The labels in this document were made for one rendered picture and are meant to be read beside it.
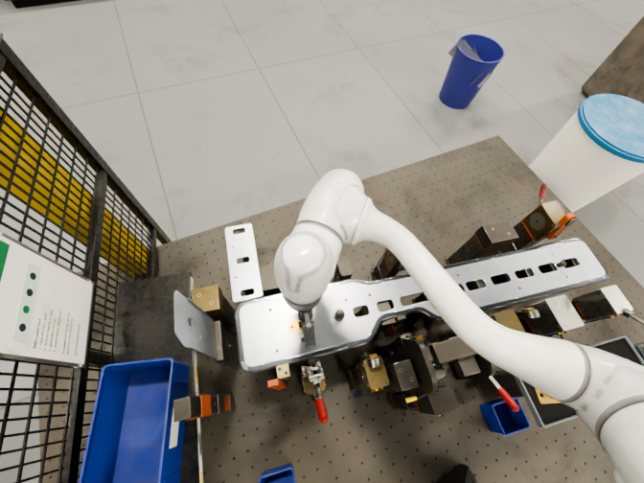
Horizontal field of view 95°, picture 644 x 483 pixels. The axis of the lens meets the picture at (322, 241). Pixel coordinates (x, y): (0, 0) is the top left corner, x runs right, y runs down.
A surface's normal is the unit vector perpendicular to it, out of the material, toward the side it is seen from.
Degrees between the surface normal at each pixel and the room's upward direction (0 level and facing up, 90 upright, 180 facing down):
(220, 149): 0
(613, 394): 63
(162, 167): 0
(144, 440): 0
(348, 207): 10
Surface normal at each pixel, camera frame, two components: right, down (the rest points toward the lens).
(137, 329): 0.07, -0.46
